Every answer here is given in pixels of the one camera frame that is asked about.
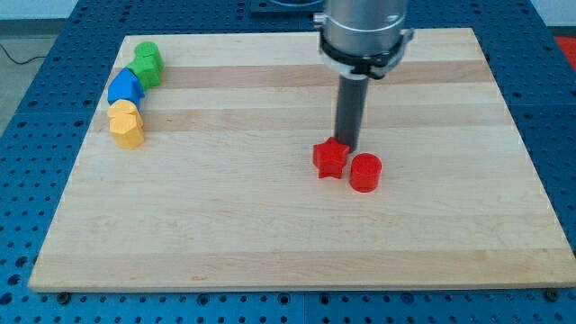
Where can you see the green cylinder block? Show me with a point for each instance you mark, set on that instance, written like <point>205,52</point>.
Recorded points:
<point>149,50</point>

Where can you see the red cylinder block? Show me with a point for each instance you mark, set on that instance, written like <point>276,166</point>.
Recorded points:
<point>365,172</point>

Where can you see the red star block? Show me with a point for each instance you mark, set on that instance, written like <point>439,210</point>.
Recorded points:
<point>330,158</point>

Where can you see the blue pentagon block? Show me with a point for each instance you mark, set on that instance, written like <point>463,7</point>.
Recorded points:
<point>125,86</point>

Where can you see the green cube block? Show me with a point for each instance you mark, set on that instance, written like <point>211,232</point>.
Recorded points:
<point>147,71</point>

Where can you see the yellow heart block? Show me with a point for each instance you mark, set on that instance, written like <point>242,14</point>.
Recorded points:
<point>123,106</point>

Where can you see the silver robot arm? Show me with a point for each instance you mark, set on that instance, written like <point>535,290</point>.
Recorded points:
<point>361,40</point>

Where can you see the light wooden board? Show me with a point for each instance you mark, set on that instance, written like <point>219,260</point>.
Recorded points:
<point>223,195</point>

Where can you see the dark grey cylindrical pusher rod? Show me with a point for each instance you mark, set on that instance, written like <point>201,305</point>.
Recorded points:
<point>351,96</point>

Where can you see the yellow hexagon block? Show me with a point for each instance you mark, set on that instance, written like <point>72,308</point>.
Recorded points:
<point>127,130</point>

